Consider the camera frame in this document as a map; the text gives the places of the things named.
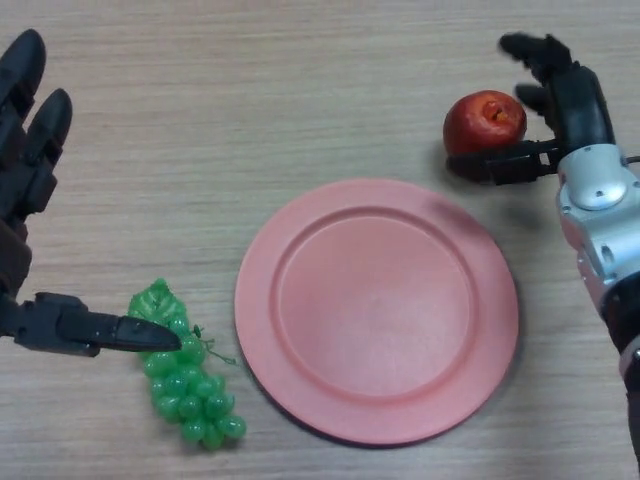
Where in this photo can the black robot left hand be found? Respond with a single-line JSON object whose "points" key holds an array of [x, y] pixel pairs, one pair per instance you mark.
{"points": [[20, 175]]}

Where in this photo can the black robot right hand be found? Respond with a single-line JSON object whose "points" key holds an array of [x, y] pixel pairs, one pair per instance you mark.
{"points": [[582, 110]]}

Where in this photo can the red apple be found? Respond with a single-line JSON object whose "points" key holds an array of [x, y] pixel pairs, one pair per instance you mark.
{"points": [[475, 125]]}

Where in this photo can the pink round plate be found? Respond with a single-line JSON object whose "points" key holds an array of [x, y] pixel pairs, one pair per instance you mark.
{"points": [[375, 315]]}

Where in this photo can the green grape bunch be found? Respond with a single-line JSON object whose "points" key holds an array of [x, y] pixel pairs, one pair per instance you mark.
{"points": [[190, 395]]}

